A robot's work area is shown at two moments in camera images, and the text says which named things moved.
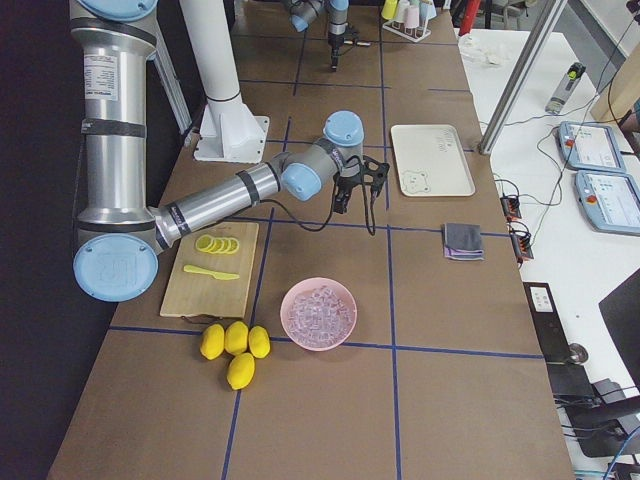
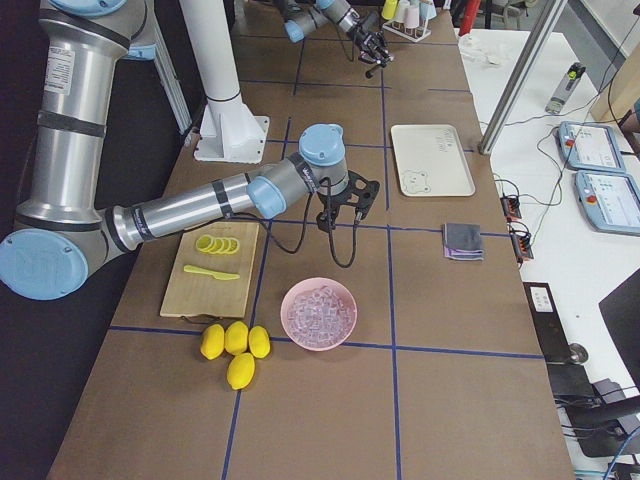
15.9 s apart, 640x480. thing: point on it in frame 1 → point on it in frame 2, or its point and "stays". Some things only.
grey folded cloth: x=462 y=241 stays
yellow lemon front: x=241 y=371 stays
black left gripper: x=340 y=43 → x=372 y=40
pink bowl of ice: x=318 y=313 stays
